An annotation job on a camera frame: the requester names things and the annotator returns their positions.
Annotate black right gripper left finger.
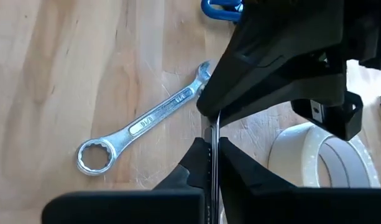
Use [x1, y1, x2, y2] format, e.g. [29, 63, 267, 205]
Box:
[152, 138, 209, 191]

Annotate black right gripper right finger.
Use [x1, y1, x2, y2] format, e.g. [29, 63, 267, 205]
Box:
[219, 137, 298, 224]

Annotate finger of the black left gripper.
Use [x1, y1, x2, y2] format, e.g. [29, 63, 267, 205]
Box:
[221, 73, 346, 125]
[196, 0, 346, 118]

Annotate blue-handled pliers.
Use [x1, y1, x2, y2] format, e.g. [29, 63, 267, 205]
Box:
[201, 0, 244, 22]

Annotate white tape roll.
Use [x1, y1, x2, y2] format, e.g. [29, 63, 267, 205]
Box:
[267, 121, 381, 189]

